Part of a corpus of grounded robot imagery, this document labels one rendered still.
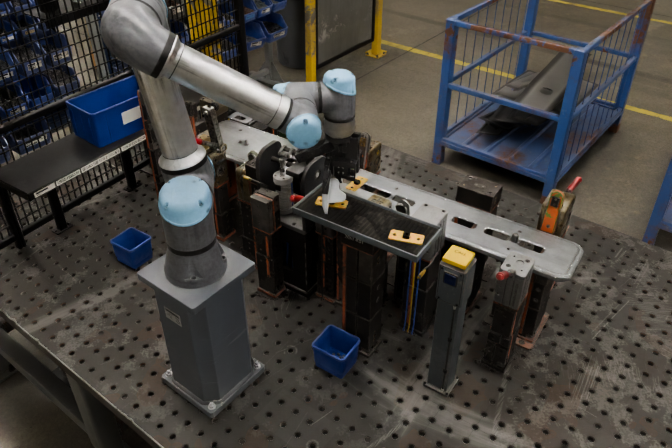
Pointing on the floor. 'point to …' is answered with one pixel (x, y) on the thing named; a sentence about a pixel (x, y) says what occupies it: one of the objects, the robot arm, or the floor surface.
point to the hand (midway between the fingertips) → (331, 198)
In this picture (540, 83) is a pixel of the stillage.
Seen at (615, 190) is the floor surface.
